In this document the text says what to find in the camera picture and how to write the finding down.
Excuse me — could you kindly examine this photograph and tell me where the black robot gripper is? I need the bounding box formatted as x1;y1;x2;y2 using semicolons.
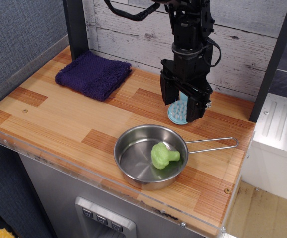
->
160;53;213;122

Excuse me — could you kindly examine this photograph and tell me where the light blue scrub brush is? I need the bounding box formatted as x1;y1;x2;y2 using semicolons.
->
168;92;188;125

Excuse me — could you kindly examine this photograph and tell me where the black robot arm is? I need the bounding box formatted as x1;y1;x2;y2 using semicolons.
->
159;0;216;123

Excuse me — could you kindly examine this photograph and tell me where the purple folded towel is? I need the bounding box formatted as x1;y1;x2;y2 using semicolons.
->
55;51;132;102

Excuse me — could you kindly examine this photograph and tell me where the green toy broccoli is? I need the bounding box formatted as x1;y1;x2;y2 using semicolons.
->
150;142;180;170

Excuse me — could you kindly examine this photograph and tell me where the stainless steel pan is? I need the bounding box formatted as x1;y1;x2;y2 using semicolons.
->
113;124;239;191

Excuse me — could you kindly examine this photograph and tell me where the silver dispenser control panel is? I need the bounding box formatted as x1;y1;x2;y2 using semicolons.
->
75;196;137;238

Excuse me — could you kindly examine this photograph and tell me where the stainless steel cabinet front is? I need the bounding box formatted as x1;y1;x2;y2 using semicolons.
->
20;155;200;238

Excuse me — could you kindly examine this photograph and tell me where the clear acrylic edge guard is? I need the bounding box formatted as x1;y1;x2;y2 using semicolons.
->
0;132;226;238

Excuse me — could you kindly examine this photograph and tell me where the yellow toy object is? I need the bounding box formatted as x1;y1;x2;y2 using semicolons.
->
0;229;15;238

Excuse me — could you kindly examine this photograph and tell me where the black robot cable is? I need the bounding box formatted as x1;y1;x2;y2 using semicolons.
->
103;0;163;22

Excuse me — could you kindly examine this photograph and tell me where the black right frame post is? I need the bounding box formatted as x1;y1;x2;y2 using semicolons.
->
249;12;287;122

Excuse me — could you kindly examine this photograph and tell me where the black frame post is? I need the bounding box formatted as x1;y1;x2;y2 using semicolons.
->
249;12;287;122
63;0;89;61

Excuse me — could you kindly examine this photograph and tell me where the black left frame post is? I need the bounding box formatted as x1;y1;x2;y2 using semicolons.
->
63;0;89;61

